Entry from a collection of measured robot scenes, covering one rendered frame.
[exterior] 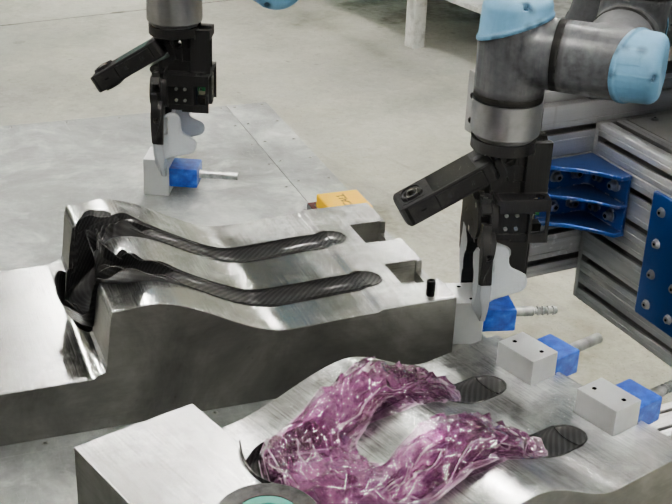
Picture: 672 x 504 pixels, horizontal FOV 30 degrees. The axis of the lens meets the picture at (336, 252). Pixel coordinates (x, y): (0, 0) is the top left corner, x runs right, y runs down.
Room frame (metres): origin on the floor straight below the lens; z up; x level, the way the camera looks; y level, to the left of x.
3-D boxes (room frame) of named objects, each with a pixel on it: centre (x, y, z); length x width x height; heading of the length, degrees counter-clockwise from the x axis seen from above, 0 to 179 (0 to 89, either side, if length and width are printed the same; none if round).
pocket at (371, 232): (1.35, -0.05, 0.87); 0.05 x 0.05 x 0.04; 22
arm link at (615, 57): (1.26, -0.28, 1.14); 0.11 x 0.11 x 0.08; 70
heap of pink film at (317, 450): (0.93, -0.06, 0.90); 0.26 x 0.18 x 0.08; 129
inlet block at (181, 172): (1.65, 0.21, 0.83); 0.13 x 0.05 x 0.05; 87
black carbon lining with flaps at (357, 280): (1.22, 0.13, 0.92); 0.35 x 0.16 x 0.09; 112
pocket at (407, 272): (1.25, -0.09, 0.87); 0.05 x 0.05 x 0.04; 22
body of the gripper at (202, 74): (1.65, 0.22, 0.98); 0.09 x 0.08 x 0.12; 87
